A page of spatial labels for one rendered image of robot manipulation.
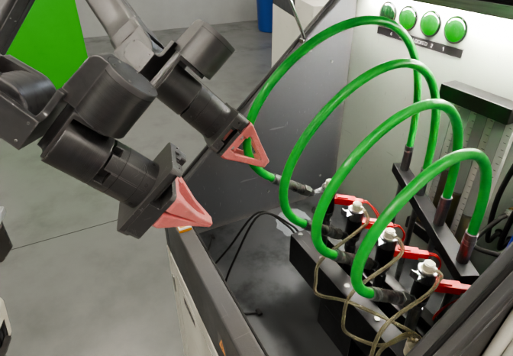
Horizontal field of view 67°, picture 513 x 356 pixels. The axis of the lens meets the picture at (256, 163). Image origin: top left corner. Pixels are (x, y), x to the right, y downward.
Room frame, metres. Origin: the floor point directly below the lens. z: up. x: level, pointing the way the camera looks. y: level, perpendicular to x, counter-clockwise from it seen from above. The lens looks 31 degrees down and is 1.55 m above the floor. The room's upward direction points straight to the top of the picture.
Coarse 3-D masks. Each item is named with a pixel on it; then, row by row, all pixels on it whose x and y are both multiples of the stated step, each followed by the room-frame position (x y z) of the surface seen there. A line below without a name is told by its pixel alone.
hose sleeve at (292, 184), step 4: (276, 176) 0.56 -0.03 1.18; (280, 176) 0.57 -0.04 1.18; (276, 180) 0.56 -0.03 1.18; (292, 180) 0.58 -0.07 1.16; (276, 184) 0.56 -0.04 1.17; (292, 184) 0.57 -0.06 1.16; (296, 184) 0.58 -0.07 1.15; (300, 184) 0.59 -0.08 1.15; (292, 188) 0.57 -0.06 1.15; (296, 188) 0.58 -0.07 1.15; (300, 188) 0.58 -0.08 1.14; (304, 188) 0.59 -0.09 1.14; (296, 192) 0.58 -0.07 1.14; (300, 192) 0.58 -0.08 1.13
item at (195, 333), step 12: (180, 276) 0.70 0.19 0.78; (180, 288) 0.72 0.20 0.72; (180, 300) 0.74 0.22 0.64; (192, 300) 0.63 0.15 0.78; (180, 312) 0.77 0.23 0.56; (192, 312) 0.63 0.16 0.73; (192, 324) 0.65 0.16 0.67; (192, 336) 0.66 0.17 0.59; (204, 336) 0.56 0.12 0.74; (192, 348) 0.68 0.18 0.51; (204, 348) 0.57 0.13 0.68
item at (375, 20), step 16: (368, 16) 0.64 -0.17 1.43; (320, 32) 0.60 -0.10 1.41; (336, 32) 0.60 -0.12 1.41; (400, 32) 0.67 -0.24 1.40; (304, 48) 0.58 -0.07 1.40; (288, 64) 0.57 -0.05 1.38; (272, 80) 0.56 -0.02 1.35; (416, 80) 0.70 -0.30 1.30; (256, 96) 0.55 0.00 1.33; (416, 96) 0.70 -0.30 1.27; (256, 112) 0.54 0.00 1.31; (416, 128) 0.71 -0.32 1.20; (272, 176) 0.56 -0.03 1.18
